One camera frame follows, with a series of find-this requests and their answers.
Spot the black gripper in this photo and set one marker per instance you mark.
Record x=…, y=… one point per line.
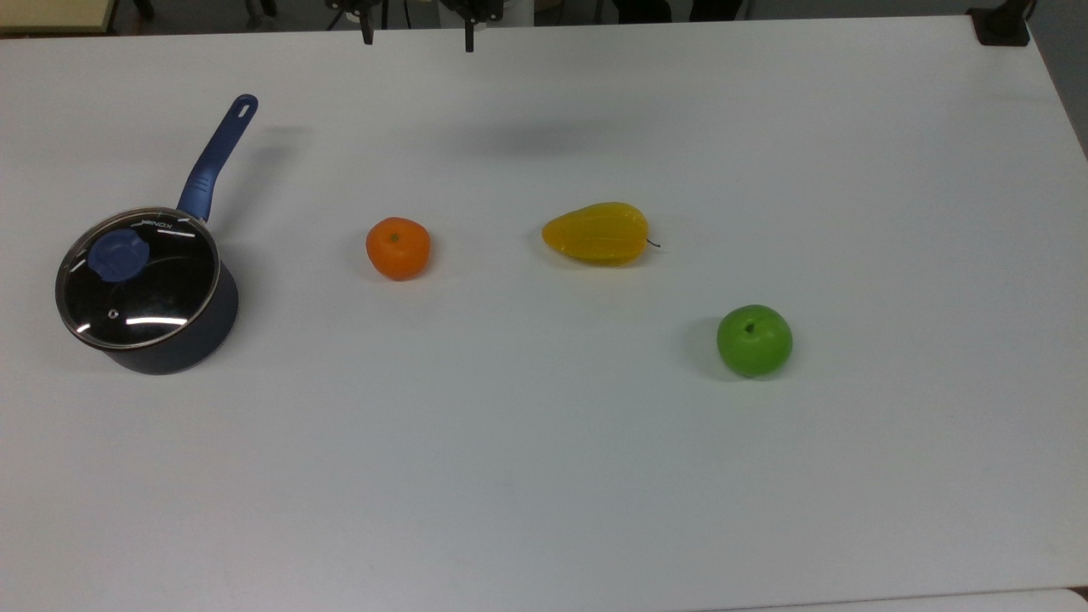
x=476, y=7

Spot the black table clamp mount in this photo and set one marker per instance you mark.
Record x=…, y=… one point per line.
x=1001, y=24

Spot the glass lid with blue knob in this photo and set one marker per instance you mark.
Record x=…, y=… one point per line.
x=136, y=276

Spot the dark blue saucepan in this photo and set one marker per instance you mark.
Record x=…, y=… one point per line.
x=183, y=327

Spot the green apple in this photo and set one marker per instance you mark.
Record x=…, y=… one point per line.
x=754, y=341

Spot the light wooden table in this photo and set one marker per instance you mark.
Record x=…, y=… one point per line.
x=53, y=14

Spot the orange tangerine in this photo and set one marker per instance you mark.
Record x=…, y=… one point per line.
x=398, y=248

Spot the yellow starfruit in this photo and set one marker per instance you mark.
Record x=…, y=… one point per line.
x=597, y=234

